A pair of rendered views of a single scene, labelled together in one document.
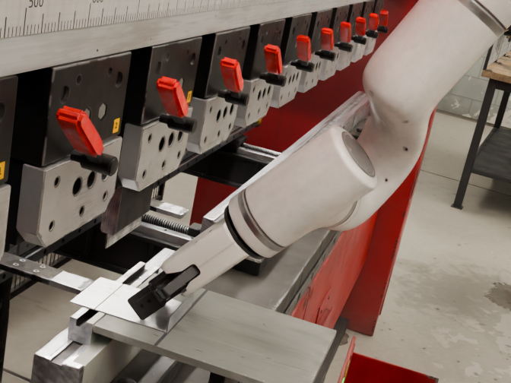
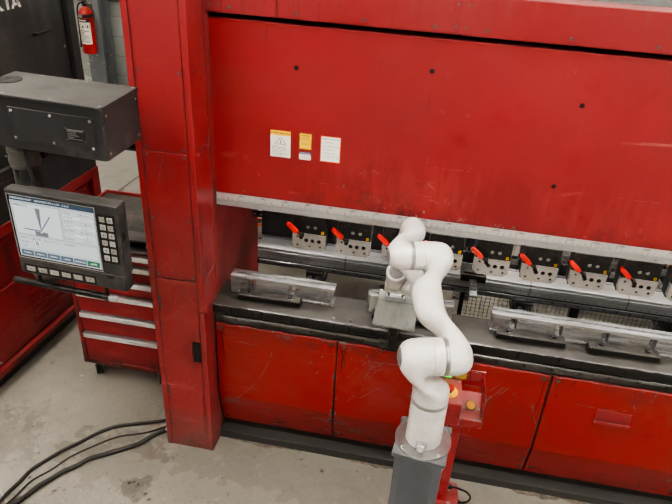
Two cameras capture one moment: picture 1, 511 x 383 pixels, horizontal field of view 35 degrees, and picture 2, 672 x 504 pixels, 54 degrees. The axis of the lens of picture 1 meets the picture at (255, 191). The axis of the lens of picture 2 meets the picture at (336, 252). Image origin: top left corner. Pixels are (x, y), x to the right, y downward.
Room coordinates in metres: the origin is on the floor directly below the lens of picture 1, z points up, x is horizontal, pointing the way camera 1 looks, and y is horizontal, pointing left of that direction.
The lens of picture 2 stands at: (0.45, -2.31, 2.67)
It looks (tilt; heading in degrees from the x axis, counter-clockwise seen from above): 31 degrees down; 85
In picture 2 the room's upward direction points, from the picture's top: 4 degrees clockwise
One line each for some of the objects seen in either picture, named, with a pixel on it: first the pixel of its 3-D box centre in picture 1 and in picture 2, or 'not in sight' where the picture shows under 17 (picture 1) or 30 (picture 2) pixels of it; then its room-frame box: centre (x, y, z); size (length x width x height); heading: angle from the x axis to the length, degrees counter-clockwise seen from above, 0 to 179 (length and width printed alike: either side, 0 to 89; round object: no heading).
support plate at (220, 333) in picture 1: (220, 330); (396, 309); (0.91, 0.01, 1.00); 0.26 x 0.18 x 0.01; 77
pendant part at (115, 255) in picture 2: not in sight; (75, 234); (-0.36, -0.13, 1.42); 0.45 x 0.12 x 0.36; 164
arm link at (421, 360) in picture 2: not in sight; (424, 371); (0.87, -0.75, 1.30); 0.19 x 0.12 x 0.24; 2
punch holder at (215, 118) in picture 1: (198, 82); (445, 247); (1.12, 0.11, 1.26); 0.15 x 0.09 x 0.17; 167
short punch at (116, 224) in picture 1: (128, 201); not in sight; (0.95, 0.15, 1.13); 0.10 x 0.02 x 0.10; 167
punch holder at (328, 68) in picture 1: (319, 38); (637, 273); (1.89, -0.07, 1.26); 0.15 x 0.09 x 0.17; 167
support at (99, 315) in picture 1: (114, 311); not in sight; (0.93, 0.14, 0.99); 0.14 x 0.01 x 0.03; 167
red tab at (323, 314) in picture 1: (325, 309); (613, 419); (1.91, -0.24, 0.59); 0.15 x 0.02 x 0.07; 167
